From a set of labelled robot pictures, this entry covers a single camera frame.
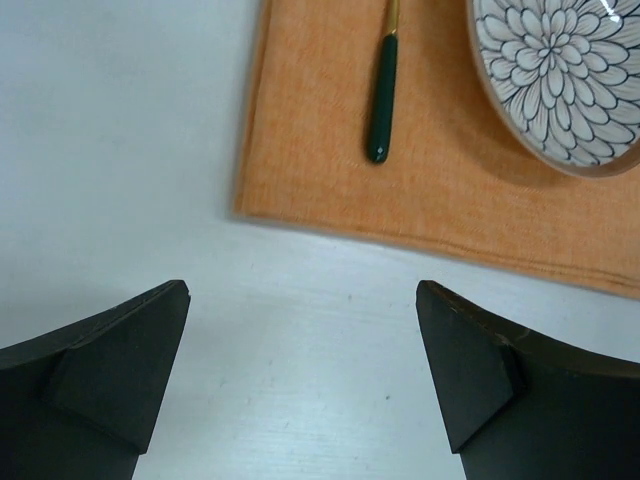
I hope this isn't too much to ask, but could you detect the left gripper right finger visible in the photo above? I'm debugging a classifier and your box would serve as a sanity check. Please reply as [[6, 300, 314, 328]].
[[416, 280, 639, 479]]

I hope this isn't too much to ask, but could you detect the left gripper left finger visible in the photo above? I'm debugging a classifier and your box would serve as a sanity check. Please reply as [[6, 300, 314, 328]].
[[1, 280, 191, 479]]

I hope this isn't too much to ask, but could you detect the orange cloth placemat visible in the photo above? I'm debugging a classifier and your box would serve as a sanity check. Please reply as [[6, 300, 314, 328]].
[[233, 1, 639, 298]]

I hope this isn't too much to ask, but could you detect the gold fork green handle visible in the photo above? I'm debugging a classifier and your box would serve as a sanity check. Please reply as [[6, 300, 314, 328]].
[[365, 0, 400, 164]]

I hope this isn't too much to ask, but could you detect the floral patterned ceramic plate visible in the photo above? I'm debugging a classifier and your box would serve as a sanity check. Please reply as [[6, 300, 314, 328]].
[[467, 0, 639, 178]]

